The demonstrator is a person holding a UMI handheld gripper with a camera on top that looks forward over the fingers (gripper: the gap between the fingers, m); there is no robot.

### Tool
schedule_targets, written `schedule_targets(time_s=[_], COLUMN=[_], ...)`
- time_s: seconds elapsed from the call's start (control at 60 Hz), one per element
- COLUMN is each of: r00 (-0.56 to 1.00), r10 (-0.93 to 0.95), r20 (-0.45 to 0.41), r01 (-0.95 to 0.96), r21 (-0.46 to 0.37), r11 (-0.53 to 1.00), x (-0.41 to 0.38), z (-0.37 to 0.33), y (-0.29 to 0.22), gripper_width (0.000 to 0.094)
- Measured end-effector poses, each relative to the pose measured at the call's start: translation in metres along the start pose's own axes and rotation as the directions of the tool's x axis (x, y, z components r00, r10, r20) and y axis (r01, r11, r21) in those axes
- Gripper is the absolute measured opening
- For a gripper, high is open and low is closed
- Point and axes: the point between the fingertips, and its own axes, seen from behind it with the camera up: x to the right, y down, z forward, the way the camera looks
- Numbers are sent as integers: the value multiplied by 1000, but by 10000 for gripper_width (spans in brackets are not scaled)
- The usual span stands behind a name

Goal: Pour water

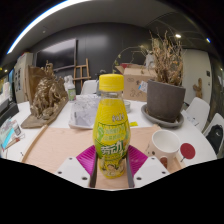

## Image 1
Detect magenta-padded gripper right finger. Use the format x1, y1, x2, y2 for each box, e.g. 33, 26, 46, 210
125, 144, 171, 189

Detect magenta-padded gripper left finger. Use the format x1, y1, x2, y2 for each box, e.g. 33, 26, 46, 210
54, 144, 99, 189

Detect yellow drink bottle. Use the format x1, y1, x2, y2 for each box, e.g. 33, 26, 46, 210
92, 73, 132, 180

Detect white mug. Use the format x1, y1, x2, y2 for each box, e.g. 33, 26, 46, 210
145, 129, 181, 169

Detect flat round red coaster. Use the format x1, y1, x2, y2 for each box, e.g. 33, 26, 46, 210
179, 142, 197, 161

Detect grey plant saucer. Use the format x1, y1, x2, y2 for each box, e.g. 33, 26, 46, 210
140, 103, 185, 129

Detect white round dish stack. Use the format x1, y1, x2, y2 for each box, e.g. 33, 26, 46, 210
123, 99, 132, 114

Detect black backpack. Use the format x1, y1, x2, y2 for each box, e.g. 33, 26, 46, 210
205, 124, 224, 155

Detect colourful booklet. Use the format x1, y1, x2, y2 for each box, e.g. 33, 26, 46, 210
0, 116, 26, 151

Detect dried plant in grey pot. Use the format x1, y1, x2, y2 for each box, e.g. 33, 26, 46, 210
145, 30, 187, 123

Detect white chair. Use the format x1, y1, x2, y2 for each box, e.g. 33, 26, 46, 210
202, 112, 224, 158
185, 96, 211, 133
80, 79, 98, 96

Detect golden brown relief sculpture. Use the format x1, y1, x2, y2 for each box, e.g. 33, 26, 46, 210
20, 60, 70, 130

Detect green-labelled spray bottle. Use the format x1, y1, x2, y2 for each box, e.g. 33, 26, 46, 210
63, 75, 77, 102

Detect black box device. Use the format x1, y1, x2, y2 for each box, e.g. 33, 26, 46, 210
0, 101, 19, 128

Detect open cardboard box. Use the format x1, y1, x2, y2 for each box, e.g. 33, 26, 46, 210
115, 63, 158, 103

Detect wooden figure sculpture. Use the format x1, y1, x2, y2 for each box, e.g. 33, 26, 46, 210
192, 77, 204, 99

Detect wooden easel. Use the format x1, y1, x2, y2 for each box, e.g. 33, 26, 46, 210
73, 58, 92, 88

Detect white cabinet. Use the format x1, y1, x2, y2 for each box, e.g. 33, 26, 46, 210
13, 52, 34, 104

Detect round ceiling spotlights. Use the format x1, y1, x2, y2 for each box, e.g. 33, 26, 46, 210
174, 33, 212, 44

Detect long ceiling light strip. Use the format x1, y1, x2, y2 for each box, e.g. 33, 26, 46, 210
6, 0, 91, 55

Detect black wall screen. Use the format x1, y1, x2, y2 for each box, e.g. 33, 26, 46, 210
35, 38, 78, 72

